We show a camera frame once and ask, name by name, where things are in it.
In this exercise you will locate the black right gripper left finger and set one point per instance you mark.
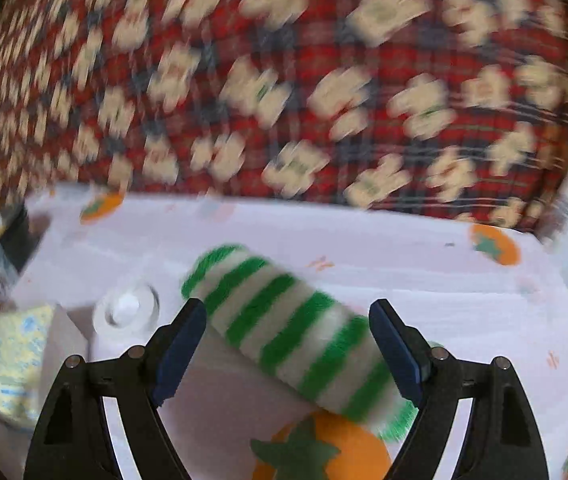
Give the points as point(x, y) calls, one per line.
point(71, 439)

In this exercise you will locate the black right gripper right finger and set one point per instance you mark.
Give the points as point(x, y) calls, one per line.
point(502, 439)

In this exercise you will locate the green white striped sock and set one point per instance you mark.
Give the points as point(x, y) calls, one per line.
point(301, 336)

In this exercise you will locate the white round lid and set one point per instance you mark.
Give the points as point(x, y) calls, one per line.
point(126, 311)

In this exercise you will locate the red plaid teddy bear blanket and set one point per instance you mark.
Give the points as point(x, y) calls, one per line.
point(454, 109)

